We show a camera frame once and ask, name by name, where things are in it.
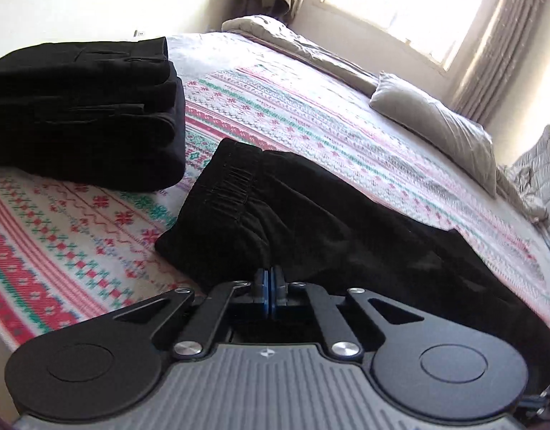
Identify beige duvet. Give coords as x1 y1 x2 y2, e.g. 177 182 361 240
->
221 15 378 97

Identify beige curtain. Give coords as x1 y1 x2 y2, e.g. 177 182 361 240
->
449 0 546 126

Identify beige pillow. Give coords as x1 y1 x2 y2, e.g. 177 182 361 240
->
369 72 498 198

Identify red green patterned blanket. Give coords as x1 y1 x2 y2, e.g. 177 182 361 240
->
0 32 550 350

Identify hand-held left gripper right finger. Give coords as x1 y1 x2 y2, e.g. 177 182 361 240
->
271 266 425 361

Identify window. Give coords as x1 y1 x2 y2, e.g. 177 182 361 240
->
319 0 491 71

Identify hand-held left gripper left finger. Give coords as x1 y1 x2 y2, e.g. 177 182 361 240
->
114 269 272 361

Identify folded black pants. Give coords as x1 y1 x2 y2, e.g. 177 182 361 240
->
0 107 187 192
0 76 185 121
0 36 172 92

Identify grey quilted blanket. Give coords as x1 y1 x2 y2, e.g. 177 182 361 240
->
496 124 550 247

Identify black pants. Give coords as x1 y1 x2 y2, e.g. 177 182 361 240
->
0 107 187 192
155 138 550 395
0 36 172 92
0 76 185 121

